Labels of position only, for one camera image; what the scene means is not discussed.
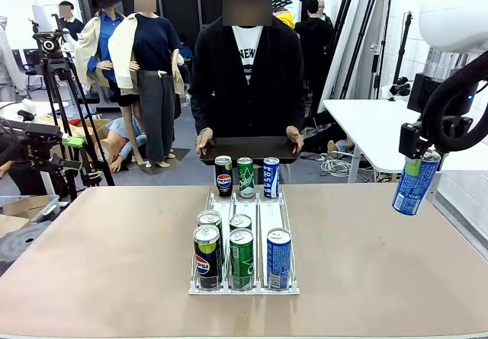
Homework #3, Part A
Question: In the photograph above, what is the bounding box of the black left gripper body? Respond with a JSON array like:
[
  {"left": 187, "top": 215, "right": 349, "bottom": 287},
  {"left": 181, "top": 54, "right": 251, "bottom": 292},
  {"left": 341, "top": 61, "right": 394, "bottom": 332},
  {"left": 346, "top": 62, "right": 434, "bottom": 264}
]
[{"left": 21, "top": 135, "right": 55, "bottom": 167}]

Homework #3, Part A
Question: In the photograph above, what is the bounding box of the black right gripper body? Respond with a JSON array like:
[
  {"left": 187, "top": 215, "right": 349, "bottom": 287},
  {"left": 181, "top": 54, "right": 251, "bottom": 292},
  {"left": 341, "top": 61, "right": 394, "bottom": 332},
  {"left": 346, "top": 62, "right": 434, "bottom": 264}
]
[{"left": 441, "top": 115, "right": 474, "bottom": 142}]

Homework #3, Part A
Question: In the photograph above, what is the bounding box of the blue Pocari Sweat can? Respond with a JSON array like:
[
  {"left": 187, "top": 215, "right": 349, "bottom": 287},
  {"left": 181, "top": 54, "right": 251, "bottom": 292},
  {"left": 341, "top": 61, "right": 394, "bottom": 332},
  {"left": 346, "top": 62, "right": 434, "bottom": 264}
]
[
  {"left": 391, "top": 149, "right": 442, "bottom": 217},
  {"left": 266, "top": 227, "right": 293, "bottom": 291},
  {"left": 263, "top": 156, "right": 281, "bottom": 200}
]

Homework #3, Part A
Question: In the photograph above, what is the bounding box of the black serving tray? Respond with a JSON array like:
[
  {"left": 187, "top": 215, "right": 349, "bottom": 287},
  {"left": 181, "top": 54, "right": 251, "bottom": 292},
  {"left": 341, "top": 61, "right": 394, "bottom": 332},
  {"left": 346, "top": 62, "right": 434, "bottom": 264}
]
[{"left": 198, "top": 136, "right": 302, "bottom": 166}]

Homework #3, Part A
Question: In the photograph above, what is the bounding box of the green Chilsung cider can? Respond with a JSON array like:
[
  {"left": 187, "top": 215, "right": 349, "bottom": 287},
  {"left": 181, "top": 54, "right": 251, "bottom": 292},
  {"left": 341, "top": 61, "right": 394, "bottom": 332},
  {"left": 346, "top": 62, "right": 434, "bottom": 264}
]
[
  {"left": 229, "top": 213, "right": 253, "bottom": 234},
  {"left": 229, "top": 227, "right": 255, "bottom": 291},
  {"left": 236, "top": 156, "right": 255, "bottom": 200}
]

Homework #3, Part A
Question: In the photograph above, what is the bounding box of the person left forearm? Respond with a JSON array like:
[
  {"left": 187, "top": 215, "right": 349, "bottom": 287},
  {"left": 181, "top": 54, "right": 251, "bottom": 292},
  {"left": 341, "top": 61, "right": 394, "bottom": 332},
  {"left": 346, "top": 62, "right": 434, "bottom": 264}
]
[{"left": 285, "top": 83, "right": 307, "bottom": 131}]

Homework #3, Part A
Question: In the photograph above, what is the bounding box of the person in black clothes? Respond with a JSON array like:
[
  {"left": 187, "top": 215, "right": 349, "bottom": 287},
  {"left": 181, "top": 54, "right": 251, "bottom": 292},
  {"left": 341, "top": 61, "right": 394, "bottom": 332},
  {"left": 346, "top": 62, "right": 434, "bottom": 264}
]
[{"left": 0, "top": 129, "right": 70, "bottom": 197}]

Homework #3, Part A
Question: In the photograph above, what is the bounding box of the crouching person in light blue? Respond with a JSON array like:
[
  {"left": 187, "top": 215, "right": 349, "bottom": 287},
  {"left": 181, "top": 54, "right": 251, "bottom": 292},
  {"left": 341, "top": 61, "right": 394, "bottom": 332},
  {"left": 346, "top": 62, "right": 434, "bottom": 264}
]
[{"left": 104, "top": 117, "right": 149, "bottom": 174}]

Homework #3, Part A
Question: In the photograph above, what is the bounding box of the person sitting on floor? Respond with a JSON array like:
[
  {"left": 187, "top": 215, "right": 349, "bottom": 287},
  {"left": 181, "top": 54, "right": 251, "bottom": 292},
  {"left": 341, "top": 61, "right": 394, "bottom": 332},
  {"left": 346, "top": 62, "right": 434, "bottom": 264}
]
[{"left": 303, "top": 112, "right": 358, "bottom": 161}]

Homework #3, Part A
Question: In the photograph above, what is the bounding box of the person in dark top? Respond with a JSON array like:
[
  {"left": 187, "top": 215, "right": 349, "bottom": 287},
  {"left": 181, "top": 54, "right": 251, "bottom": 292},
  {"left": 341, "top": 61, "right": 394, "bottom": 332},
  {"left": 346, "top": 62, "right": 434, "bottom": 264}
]
[{"left": 56, "top": 0, "right": 86, "bottom": 43}]

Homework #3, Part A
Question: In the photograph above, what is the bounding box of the person in black jacket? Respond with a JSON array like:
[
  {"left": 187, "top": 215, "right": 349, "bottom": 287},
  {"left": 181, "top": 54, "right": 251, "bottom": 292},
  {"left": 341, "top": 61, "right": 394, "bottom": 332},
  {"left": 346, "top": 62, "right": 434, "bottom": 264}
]
[{"left": 295, "top": 0, "right": 335, "bottom": 101}]

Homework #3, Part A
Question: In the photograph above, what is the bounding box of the person in blue shirt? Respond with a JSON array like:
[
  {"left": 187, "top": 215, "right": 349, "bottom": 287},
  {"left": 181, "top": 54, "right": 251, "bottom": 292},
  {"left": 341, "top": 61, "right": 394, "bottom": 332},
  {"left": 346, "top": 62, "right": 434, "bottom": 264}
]
[{"left": 178, "top": 33, "right": 194, "bottom": 85}]

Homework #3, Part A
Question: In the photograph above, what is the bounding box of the person in black cardigan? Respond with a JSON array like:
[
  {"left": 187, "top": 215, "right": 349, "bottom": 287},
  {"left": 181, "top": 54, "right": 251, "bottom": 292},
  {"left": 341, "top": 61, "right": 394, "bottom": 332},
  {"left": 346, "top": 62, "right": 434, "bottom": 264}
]
[{"left": 188, "top": 0, "right": 308, "bottom": 157}]

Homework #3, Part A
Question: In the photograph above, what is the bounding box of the person left hand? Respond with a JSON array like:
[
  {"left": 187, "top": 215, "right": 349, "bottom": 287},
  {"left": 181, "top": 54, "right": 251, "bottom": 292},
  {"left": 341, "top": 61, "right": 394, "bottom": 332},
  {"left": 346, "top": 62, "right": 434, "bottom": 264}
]
[{"left": 285, "top": 125, "right": 305, "bottom": 155}]

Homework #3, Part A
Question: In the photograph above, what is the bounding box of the person right hand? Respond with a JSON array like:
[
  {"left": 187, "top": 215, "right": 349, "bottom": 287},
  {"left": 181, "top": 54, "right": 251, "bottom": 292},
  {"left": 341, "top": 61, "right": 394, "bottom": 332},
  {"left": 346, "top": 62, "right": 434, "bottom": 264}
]
[{"left": 195, "top": 127, "right": 214, "bottom": 156}]

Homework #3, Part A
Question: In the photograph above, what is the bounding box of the brown cardboard box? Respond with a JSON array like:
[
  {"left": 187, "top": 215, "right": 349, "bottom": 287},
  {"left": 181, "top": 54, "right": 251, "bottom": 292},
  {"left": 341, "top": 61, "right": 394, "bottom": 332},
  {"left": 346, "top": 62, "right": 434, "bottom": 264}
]
[{"left": 37, "top": 114, "right": 112, "bottom": 162}]

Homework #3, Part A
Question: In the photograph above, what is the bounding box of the large white side table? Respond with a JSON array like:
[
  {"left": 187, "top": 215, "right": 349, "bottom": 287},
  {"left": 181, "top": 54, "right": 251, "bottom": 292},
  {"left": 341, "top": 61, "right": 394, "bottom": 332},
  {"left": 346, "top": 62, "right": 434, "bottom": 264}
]
[{"left": 322, "top": 98, "right": 488, "bottom": 184}]

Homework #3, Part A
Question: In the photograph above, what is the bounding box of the flat cardboard piece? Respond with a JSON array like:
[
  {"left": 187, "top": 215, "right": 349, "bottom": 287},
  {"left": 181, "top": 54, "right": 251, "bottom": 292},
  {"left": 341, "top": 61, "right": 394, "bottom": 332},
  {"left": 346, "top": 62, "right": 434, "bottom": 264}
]
[{"left": 2, "top": 197, "right": 50, "bottom": 220}]

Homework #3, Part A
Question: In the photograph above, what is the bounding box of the black office chair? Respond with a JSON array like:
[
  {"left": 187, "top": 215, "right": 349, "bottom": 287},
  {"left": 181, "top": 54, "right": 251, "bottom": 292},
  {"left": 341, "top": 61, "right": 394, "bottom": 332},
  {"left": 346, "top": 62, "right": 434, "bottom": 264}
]
[{"left": 11, "top": 48, "right": 45, "bottom": 91}]

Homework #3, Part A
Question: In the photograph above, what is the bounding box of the dark grey round base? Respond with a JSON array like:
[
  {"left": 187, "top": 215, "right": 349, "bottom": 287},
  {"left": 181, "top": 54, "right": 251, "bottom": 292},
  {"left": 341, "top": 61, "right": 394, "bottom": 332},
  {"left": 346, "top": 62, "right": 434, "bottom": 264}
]
[{"left": 0, "top": 219, "right": 53, "bottom": 277}]

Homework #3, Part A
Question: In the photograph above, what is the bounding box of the black light stand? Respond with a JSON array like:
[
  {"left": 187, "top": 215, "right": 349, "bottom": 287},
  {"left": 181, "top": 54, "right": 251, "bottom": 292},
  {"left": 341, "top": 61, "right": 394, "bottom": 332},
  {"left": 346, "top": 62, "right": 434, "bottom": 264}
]
[{"left": 392, "top": 10, "right": 416, "bottom": 85}]

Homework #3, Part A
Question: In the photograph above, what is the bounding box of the black floor mat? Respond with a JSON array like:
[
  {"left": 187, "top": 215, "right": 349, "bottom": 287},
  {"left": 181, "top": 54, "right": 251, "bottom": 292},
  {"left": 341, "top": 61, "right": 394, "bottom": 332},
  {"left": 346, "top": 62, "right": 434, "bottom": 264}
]
[{"left": 139, "top": 147, "right": 191, "bottom": 176}]

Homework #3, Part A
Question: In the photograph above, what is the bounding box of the mannequin in beige coat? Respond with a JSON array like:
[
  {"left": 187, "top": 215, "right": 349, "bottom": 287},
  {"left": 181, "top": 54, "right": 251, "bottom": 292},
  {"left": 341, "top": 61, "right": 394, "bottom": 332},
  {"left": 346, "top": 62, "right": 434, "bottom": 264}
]
[{"left": 74, "top": 0, "right": 149, "bottom": 167}]

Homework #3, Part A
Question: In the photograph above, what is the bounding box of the mannequin in navy top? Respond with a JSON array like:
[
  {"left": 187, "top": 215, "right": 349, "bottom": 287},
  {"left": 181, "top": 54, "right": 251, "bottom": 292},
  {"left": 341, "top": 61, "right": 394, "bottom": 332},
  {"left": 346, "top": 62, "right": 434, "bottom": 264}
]
[{"left": 108, "top": 0, "right": 186, "bottom": 169}]

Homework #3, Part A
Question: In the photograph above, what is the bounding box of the black Pepsi can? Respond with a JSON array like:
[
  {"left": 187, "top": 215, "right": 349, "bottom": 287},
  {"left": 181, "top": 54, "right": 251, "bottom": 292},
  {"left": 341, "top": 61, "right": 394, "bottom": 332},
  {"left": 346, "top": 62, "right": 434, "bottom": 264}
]
[
  {"left": 193, "top": 224, "right": 223, "bottom": 291},
  {"left": 214, "top": 155, "right": 233, "bottom": 198},
  {"left": 197, "top": 209, "right": 223, "bottom": 238}
]

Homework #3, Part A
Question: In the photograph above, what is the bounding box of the clear acrylic can rack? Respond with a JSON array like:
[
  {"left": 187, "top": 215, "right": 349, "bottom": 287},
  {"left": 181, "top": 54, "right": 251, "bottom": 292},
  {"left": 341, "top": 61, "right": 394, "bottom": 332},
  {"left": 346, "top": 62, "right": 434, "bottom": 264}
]
[{"left": 188, "top": 186, "right": 301, "bottom": 296}]

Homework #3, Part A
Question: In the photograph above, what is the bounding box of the mannequin in yellow hoodie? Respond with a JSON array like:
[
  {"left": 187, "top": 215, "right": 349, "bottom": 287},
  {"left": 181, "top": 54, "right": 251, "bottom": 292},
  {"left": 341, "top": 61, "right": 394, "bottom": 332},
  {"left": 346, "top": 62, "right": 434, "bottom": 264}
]
[{"left": 272, "top": 7, "right": 299, "bottom": 30}]

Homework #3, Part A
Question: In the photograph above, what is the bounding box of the black camera tripod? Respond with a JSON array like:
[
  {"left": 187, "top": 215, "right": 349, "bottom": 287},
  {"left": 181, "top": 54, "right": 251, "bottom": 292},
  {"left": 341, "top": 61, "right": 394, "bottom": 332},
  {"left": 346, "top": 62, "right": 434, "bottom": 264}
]
[{"left": 40, "top": 57, "right": 116, "bottom": 203}]

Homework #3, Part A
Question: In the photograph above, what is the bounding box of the white cable bundle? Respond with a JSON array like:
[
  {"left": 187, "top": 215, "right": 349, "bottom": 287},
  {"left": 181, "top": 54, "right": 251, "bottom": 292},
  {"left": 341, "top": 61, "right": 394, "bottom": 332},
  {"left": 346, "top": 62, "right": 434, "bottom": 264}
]
[{"left": 319, "top": 151, "right": 354, "bottom": 178}]

